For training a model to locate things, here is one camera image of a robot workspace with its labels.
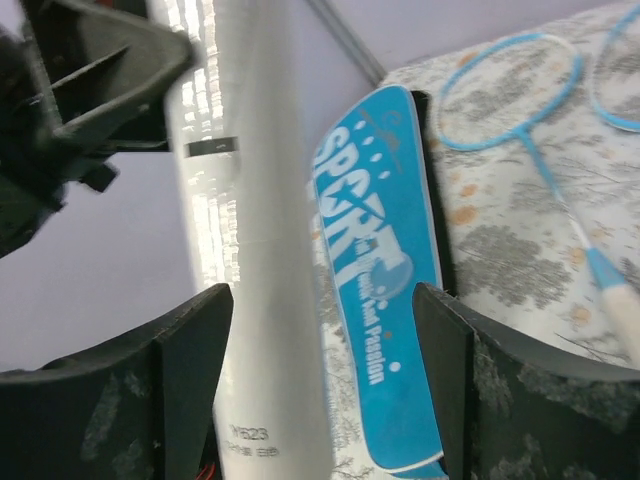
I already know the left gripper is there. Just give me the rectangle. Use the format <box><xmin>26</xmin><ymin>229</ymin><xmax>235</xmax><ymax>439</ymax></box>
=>
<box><xmin>1</xmin><ymin>1</ymin><xmax>193</xmax><ymax>257</ymax></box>

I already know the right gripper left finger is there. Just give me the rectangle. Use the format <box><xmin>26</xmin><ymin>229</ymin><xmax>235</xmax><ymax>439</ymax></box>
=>
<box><xmin>1</xmin><ymin>284</ymin><xmax>233</xmax><ymax>479</ymax></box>

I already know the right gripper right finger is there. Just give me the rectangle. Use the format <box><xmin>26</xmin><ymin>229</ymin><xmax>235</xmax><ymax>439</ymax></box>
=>
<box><xmin>413</xmin><ymin>283</ymin><xmax>639</xmax><ymax>479</ymax></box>

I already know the white shuttlecock tube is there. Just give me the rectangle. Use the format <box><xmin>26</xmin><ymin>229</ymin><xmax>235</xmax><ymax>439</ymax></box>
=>
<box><xmin>150</xmin><ymin>1</ymin><xmax>333</xmax><ymax>479</ymax></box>

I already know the right blue badminton racket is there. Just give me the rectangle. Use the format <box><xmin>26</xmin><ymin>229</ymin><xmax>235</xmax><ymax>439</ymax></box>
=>
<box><xmin>588</xmin><ymin>4</ymin><xmax>639</xmax><ymax>133</ymax></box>

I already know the blue badminton racket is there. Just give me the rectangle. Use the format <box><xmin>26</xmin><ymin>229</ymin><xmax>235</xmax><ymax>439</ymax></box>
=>
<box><xmin>435</xmin><ymin>32</ymin><xmax>640</xmax><ymax>361</ymax></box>
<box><xmin>588</xmin><ymin>4</ymin><xmax>639</xmax><ymax>133</ymax></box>

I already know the left blue badminton racket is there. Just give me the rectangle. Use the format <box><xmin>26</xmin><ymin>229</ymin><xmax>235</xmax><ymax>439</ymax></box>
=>
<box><xmin>435</xmin><ymin>32</ymin><xmax>640</xmax><ymax>361</ymax></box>

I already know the blue racket cover bag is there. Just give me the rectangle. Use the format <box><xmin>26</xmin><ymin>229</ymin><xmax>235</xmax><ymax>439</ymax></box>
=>
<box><xmin>311</xmin><ymin>85</ymin><xmax>455</xmax><ymax>479</ymax></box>

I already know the floral table mat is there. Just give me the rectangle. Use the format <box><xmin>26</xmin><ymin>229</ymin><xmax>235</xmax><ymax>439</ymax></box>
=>
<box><xmin>312</xmin><ymin>1</ymin><xmax>639</xmax><ymax>479</ymax></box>

